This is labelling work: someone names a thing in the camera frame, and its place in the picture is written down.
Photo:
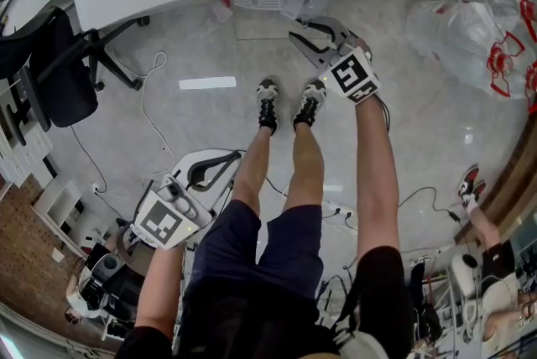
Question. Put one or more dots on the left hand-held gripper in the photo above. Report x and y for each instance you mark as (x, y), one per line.
(161, 223)

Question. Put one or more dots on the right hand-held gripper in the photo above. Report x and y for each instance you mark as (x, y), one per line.
(352, 74)

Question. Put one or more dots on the clear glass cup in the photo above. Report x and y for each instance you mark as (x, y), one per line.
(308, 5)

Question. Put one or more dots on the person's right forearm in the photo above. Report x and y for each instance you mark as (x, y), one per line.
(375, 164)

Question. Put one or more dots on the person's left forearm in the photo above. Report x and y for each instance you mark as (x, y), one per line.
(159, 286)

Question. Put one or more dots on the person's right hand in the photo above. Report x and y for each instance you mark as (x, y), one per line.
(365, 48)

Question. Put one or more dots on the person's left leg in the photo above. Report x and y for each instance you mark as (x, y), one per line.
(251, 173)

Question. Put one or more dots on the person's leg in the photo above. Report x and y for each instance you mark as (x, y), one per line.
(251, 173)
(304, 164)

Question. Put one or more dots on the person's right shoe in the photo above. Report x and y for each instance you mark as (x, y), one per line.
(310, 101)

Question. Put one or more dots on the person's shoe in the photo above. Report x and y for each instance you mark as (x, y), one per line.
(268, 101)
(310, 101)

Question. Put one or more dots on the person's left shoe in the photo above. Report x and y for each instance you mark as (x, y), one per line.
(268, 101)

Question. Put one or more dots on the person's right leg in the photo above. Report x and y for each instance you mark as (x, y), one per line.
(304, 164)

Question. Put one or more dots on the white floor power strip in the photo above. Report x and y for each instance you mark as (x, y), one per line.
(337, 209)

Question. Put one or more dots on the white open shelf unit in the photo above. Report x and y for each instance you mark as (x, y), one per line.
(58, 191)

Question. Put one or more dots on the black office chair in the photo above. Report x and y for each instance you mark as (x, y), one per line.
(67, 89)

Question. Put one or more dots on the person's black t-shirt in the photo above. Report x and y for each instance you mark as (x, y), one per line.
(251, 328)

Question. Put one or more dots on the white drawer cabinet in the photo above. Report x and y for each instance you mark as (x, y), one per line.
(25, 156)

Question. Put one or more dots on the white hand-held device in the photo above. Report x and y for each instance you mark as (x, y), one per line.
(461, 277)

